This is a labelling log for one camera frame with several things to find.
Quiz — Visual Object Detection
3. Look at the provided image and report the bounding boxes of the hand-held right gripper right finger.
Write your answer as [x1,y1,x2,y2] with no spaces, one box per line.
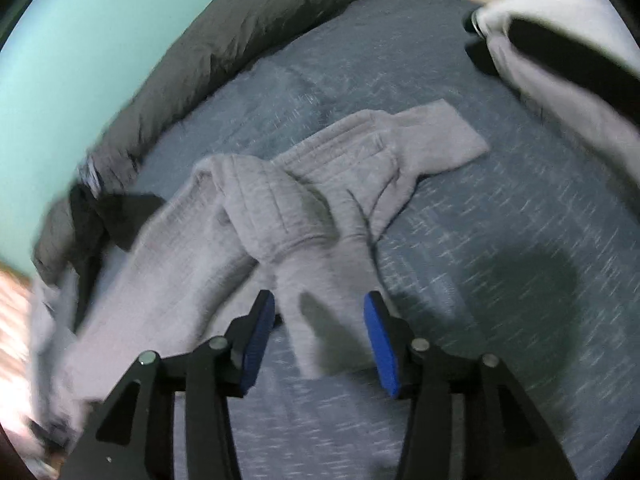
[363,291,581,480]

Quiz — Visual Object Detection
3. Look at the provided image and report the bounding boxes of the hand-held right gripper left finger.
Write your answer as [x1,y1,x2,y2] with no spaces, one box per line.
[60,290,277,480]

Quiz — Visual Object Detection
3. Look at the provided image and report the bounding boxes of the grey sweatpants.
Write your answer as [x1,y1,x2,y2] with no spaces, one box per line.
[30,99,490,411]

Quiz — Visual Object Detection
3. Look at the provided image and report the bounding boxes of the blue patterned bed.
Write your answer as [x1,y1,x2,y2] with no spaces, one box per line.
[30,0,640,480]

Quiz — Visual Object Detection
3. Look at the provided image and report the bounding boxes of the black pants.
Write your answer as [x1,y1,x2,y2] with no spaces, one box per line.
[69,182,168,331]

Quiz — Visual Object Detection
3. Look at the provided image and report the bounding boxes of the blue striped shirt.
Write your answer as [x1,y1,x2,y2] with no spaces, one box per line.
[82,157,107,199]

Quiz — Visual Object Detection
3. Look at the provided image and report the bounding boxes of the pink curtain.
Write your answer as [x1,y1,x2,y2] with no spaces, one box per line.
[0,265,37,431]

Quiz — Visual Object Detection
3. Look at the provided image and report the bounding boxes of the dark grey rolled duvet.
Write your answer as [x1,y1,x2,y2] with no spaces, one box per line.
[32,0,371,281]

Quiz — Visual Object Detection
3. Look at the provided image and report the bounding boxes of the light grey folded garment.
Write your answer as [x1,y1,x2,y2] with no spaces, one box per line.
[485,35,640,186]

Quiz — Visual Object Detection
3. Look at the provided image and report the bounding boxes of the black folded garment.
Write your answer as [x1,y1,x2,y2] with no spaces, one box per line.
[465,15,640,126]

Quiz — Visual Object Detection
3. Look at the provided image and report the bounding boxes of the white folded garment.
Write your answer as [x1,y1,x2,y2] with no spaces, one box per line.
[472,0,636,61]

